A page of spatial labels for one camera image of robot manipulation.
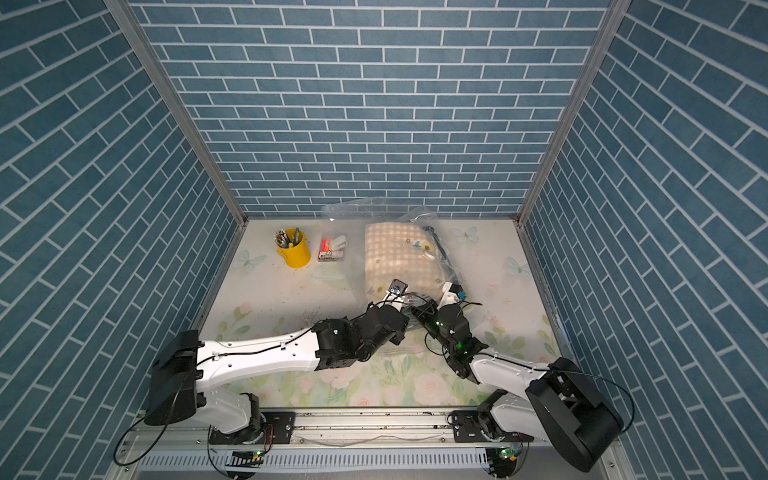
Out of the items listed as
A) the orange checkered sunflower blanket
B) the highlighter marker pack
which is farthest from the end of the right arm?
the highlighter marker pack

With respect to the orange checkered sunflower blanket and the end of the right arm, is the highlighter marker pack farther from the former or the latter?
the end of the right arm

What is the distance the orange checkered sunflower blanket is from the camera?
889 millimetres
